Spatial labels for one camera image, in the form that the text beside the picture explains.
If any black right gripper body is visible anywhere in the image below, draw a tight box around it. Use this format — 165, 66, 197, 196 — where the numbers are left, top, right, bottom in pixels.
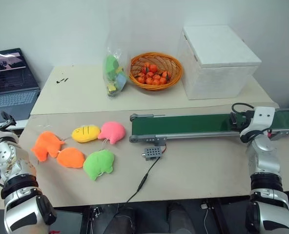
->
235, 109, 255, 130

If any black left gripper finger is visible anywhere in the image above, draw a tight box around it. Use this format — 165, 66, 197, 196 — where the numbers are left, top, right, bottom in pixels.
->
0, 111, 17, 128

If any grey control box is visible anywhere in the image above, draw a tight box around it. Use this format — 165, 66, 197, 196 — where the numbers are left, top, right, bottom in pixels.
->
141, 146, 161, 161

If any open grey laptop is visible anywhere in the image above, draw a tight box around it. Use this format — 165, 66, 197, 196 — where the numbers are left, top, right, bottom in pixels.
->
0, 47, 41, 124

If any orange plush toy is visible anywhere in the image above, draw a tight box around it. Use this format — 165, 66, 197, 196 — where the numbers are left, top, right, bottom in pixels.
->
30, 131, 66, 162
56, 147, 85, 170

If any white lidded box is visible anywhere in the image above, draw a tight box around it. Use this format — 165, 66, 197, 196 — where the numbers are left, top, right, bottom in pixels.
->
177, 24, 263, 101

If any yellow plush toy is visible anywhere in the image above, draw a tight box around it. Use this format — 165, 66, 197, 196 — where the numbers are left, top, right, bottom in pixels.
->
71, 124, 101, 144

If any green plush toy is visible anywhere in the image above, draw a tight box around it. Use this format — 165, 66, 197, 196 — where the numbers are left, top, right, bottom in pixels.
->
83, 149, 115, 182

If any orange wicker basket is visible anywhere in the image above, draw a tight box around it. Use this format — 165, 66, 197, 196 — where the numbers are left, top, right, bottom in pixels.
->
129, 51, 184, 91

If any pink plush toy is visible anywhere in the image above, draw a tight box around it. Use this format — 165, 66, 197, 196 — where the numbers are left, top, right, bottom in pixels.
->
97, 121, 126, 145

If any dark rounded shape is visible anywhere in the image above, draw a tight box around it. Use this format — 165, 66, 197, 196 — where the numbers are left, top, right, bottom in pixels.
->
167, 201, 197, 234
102, 207, 136, 234

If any clear plastic bag of toys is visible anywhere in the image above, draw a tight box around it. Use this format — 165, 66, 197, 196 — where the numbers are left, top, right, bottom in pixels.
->
102, 45, 130, 99

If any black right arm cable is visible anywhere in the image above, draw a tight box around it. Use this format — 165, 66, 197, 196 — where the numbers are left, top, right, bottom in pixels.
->
231, 102, 255, 116

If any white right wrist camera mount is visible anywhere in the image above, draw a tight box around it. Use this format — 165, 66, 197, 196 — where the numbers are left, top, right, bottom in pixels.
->
241, 106, 276, 137

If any green conveyor belt grey frame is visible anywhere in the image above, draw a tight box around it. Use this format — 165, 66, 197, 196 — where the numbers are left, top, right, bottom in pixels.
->
129, 108, 289, 147

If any white cable with plug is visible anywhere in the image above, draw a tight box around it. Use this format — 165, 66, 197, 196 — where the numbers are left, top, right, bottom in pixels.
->
200, 203, 210, 234

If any black power cable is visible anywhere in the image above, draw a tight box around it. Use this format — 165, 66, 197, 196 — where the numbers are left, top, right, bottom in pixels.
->
124, 156, 160, 204

